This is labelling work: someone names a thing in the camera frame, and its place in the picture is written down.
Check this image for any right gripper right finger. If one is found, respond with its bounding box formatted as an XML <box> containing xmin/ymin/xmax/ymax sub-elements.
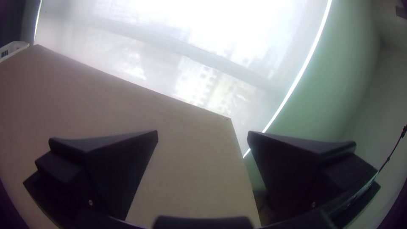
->
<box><xmin>247</xmin><ymin>130</ymin><xmax>379</xmax><ymax>223</ymax></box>

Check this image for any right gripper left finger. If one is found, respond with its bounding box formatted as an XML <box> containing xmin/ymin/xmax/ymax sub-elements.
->
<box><xmin>22</xmin><ymin>129</ymin><xmax>159</xmax><ymax>225</ymax></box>

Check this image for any white laundry basket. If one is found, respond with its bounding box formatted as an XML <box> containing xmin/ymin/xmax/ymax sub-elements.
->
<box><xmin>0</xmin><ymin>40</ymin><xmax>30</xmax><ymax>63</ymax></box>

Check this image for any black cable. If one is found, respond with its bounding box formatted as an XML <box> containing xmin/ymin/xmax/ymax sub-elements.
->
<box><xmin>378</xmin><ymin>124</ymin><xmax>407</xmax><ymax>174</ymax></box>

